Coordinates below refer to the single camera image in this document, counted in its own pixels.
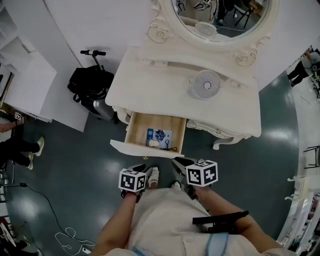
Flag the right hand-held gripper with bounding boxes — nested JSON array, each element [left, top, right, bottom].
[[171, 156, 219, 201]]

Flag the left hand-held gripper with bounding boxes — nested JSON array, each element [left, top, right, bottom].
[[118, 163, 147, 203]]

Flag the large white wooden drawer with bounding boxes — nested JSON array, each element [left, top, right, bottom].
[[109, 111, 188, 160]]

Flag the person's left forearm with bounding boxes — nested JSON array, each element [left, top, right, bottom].
[[91, 193, 139, 256]]

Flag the person's right forearm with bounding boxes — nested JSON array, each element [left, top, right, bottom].
[[194, 187, 288, 251]]

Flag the white ornate dressing table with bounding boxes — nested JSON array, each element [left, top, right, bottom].
[[104, 46, 262, 151]]

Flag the person's left white sandal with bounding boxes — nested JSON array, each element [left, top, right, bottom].
[[147, 166, 160, 189]]

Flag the blue patterned flat packet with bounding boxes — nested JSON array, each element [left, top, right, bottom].
[[146, 128, 173, 149]]

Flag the person's white dress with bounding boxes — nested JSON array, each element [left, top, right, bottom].
[[124, 187, 297, 256]]

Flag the silver scooter suitcase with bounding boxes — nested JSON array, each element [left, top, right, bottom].
[[80, 49, 120, 125]]

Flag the white desk fan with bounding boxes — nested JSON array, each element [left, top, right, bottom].
[[187, 69, 222, 100]]

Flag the black backpack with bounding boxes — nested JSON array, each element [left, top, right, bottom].
[[66, 66, 115, 103]]

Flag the black folding chair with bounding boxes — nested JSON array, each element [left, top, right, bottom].
[[303, 144, 320, 170]]

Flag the white flat board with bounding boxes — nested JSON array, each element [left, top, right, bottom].
[[3, 49, 58, 123]]

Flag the black cord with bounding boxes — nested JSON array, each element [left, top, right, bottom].
[[159, 138, 179, 152]]

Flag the light blue neck strap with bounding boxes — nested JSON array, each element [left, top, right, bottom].
[[206, 232, 230, 256]]

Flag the white cable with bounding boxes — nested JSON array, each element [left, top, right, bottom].
[[54, 226, 97, 255]]

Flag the black cable with adapter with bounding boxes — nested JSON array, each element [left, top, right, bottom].
[[0, 181, 76, 242]]

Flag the white ornate furniture frame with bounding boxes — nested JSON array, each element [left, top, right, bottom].
[[276, 174, 320, 253]]

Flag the oval mirror with ornate frame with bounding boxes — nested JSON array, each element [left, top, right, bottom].
[[146, 0, 280, 67]]

